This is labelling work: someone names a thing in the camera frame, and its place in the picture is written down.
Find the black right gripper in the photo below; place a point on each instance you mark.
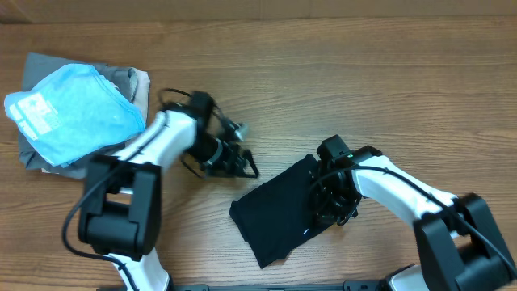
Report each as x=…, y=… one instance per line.
x=323, y=213

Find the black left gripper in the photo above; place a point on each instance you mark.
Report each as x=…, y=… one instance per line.
x=229, y=167

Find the black t-shirt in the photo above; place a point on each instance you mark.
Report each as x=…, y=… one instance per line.
x=275, y=218

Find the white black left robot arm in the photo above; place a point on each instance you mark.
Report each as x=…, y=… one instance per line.
x=120, y=212

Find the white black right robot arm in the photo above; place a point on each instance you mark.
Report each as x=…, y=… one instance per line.
x=460, y=246

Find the white pink folded garment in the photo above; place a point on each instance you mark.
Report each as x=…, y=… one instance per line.
x=136, y=90

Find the light blue folded shirt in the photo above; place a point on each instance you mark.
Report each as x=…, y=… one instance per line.
x=73, y=112

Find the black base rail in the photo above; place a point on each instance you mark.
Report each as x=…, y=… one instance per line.
x=278, y=287

